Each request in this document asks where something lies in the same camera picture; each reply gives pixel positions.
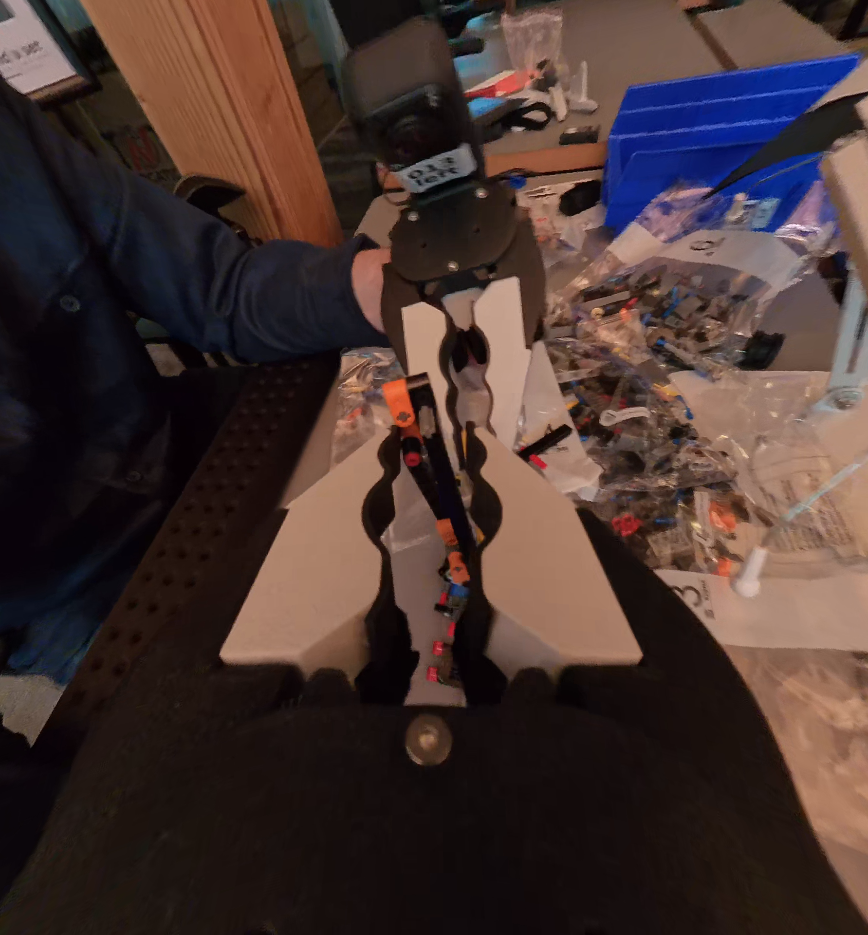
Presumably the black lego tyre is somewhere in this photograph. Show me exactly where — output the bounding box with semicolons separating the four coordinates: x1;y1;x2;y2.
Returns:
740;330;787;370

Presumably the large white-label lego parts bag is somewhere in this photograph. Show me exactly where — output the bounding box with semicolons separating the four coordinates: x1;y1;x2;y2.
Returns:
609;373;868;653
529;343;743;514

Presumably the black perforated board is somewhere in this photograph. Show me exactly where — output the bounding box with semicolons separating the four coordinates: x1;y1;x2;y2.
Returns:
39;358;341;739

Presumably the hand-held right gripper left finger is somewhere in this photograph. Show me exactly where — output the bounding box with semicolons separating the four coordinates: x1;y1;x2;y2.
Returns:
219;427;419;706

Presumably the wooden side desk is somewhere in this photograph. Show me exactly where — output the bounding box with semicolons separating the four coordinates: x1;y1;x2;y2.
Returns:
371;0;854;180

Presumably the black framed marker sign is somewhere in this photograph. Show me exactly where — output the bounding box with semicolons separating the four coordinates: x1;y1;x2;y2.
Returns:
0;0;104;105

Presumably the person's left hand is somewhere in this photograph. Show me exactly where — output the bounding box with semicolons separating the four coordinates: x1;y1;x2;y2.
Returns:
351;247;392;335

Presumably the blue plastic bin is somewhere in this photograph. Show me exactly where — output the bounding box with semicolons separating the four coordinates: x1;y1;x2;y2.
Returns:
602;53;863;236

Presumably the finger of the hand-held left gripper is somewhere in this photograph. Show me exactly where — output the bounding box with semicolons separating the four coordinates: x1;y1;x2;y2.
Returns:
401;299;460;441
472;276;553;448

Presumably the black ribbon bookmark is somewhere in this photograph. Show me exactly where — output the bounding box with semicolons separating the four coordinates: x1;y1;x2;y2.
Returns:
700;108;867;200

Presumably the red flat packet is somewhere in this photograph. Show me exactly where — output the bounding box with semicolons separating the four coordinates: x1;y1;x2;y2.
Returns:
466;69;544;102

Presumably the metal page holder wire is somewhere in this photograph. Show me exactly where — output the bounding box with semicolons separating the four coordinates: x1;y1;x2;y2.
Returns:
726;150;825;220
732;449;868;598

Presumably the partly built black lego assembly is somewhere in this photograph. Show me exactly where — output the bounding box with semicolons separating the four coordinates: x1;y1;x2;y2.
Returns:
381;371;482;563

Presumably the clear bag of grey parts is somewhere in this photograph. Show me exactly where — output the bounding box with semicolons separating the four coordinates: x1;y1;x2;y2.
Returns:
551;183;838;375

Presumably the wooden post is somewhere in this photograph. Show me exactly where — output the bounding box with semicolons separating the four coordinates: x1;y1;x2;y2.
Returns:
79;0;343;249

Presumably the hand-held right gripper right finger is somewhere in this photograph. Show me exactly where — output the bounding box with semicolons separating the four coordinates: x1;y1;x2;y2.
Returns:
457;424;643;706

